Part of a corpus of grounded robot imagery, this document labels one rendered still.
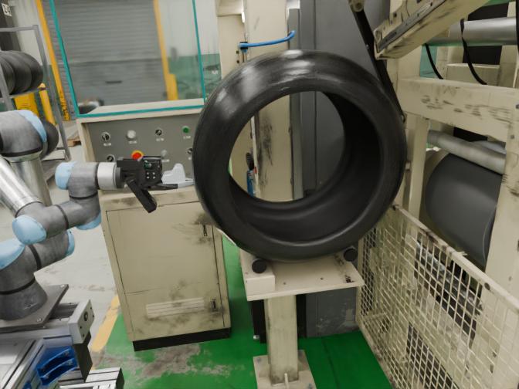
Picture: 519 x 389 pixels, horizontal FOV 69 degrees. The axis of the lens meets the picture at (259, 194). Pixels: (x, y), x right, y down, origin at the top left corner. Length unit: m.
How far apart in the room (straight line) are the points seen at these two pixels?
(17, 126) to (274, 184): 0.86
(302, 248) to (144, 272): 1.10
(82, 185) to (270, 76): 0.57
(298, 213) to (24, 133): 0.92
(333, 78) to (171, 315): 1.55
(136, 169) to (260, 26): 0.61
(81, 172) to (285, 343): 1.17
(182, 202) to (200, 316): 0.66
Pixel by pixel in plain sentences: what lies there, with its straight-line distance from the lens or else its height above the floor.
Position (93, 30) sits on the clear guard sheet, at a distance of 1.77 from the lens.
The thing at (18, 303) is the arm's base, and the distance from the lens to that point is 1.52.
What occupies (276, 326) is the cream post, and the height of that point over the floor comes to 0.35.
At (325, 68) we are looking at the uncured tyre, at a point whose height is 1.45.
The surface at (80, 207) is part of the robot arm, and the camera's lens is 1.15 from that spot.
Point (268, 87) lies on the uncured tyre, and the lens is 0.93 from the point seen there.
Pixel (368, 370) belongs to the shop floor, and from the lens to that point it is 2.11.
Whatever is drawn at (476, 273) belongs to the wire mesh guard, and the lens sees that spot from 1.00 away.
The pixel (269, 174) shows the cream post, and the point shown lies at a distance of 1.41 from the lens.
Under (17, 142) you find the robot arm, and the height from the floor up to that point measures 1.28.
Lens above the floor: 1.51
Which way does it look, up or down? 21 degrees down
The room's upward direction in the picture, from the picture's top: 4 degrees counter-clockwise
